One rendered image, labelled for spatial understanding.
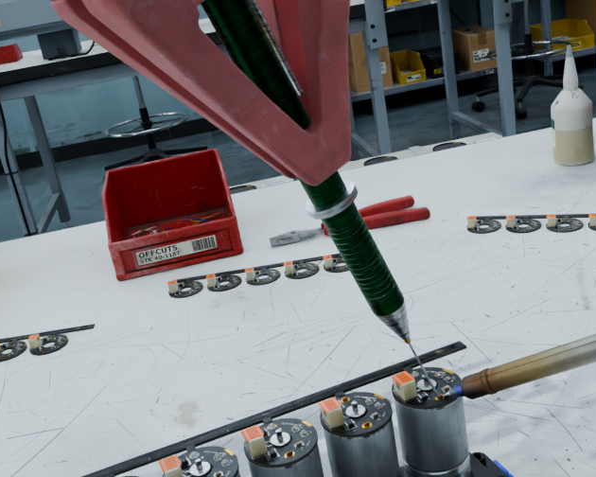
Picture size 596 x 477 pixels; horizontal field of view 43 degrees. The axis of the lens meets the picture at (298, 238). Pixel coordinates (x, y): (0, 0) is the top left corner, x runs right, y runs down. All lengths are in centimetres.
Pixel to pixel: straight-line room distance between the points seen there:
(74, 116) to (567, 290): 441
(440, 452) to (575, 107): 45
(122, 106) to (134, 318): 423
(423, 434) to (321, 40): 14
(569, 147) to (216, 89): 53
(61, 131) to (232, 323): 434
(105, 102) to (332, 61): 455
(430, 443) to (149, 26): 18
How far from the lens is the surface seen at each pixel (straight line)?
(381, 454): 27
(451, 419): 28
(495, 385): 26
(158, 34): 17
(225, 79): 18
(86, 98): 475
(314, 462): 26
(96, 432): 42
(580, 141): 69
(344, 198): 22
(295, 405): 28
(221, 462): 26
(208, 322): 50
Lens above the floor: 96
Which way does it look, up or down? 21 degrees down
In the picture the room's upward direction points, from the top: 10 degrees counter-clockwise
